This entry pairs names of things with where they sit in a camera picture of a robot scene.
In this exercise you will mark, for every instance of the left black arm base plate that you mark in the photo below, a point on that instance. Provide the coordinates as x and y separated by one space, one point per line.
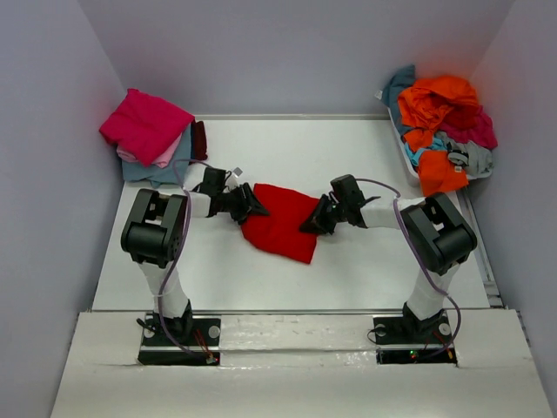
199 349

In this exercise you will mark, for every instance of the grey-blue folded t shirt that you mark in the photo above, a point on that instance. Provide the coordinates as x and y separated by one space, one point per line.
173 174

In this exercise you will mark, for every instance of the pink folded t shirt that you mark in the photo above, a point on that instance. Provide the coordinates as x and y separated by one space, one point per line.
161 161

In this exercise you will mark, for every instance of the grey t shirt in pile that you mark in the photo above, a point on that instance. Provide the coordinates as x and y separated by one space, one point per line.
476 160

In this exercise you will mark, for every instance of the white laundry basket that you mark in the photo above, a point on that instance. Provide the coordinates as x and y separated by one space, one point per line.
445 165

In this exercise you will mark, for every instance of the light blue t shirt in pile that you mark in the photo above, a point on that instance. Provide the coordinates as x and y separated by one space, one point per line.
414 157

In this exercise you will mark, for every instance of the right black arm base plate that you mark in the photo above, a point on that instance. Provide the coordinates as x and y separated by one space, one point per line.
398 342

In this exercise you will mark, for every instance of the magenta t shirt in pile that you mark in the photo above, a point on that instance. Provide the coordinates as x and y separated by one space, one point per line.
482 133

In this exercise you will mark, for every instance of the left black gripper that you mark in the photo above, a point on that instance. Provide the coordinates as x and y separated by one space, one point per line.
242 202

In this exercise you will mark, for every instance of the magenta folded t shirt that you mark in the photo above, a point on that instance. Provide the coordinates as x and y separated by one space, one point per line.
145 125

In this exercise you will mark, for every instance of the maroon folded t shirt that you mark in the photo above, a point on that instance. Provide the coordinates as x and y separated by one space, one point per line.
198 141

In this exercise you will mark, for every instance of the teal-grey t shirt in pile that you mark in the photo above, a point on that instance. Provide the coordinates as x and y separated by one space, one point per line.
402 79

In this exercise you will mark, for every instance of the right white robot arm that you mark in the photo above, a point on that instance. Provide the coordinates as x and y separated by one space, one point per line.
438 236

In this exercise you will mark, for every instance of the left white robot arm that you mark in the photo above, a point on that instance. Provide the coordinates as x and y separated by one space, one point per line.
154 236

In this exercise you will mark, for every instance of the orange t shirt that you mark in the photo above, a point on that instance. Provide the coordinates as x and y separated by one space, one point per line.
424 107

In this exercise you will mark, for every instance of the red t shirt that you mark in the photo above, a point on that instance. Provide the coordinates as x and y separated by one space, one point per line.
278 233

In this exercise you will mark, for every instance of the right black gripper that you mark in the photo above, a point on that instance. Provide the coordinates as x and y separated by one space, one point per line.
329 210

